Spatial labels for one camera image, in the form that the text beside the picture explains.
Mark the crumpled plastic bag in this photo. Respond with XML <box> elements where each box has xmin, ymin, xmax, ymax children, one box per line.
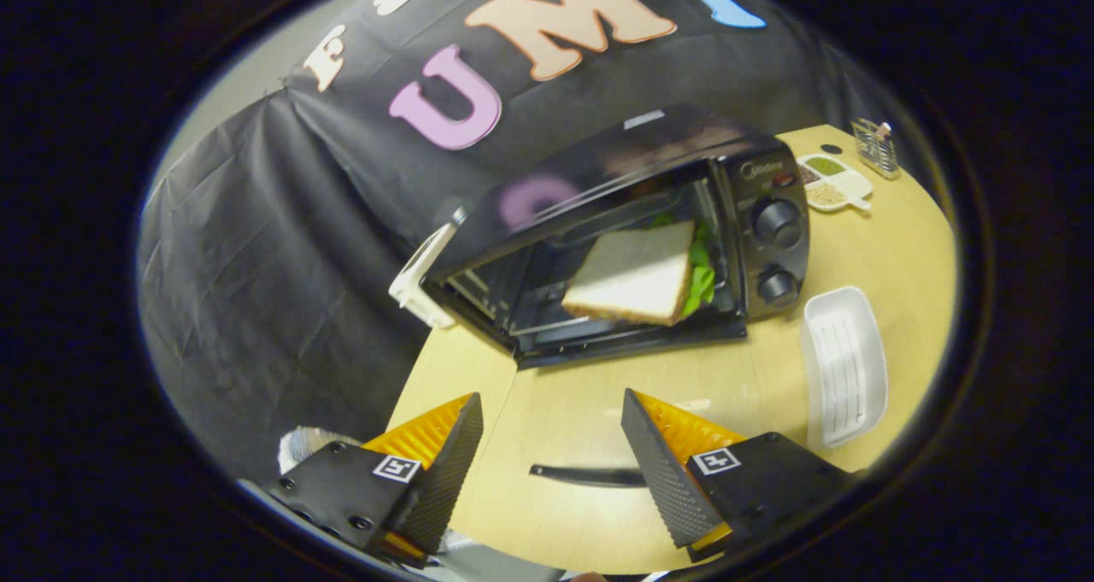
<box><xmin>278</xmin><ymin>426</ymin><xmax>364</xmax><ymax>473</ymax></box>

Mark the white plastic tray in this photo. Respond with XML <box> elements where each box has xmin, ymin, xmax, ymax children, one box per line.
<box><xmin>800</xmin><ymin>286</ymin><xmax>890</xmax><ymax>451</ymax></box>

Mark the black backdrop cloth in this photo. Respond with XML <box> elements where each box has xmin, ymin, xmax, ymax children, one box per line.
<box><xmin>137</xmin><ymin>0</ymin><xmax>860</xmax><ymax>482</ymax></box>

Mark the white bread lettuce sandwich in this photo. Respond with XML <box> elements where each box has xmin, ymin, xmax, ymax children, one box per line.
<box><xmin>561</xmin><ymin>213</ymin><xmax>720</xmax><ymax>327</ymax></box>

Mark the black toaster oven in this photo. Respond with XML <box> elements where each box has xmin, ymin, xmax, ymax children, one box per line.
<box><xmin>423</xmin><ymin>103</ymin><xmax>812</xmax><ymax>489</ymax></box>

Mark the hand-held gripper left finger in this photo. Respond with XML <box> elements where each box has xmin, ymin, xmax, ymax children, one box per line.
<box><xmin>263</xmin><ymin>391</ymin><xmax>485</xmax><ymax>568</ymax></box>

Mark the clear wire holder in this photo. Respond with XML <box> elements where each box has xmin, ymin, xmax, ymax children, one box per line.
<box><xmin>851</xmin><ymin>118</ymin><xmax>903</xmax><ymax>181</ymax></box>

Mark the white bread toaster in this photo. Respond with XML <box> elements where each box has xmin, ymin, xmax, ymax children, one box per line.
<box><xmin>389</xmin><ymin>220</ymin><xmax>459</xmax><ymax>329</ymax></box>

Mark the white divided seasoning dish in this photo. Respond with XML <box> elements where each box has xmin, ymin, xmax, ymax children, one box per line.
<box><xmin>797</xmin><ymin>153</ymin><xmax>874</xmax><ymax>215</ymax></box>

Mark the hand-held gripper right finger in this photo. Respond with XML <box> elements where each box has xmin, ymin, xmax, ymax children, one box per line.
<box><xmin>620</xmin><ymin>387</ymin><xmax>857</xmax><ymax>565</ymax></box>

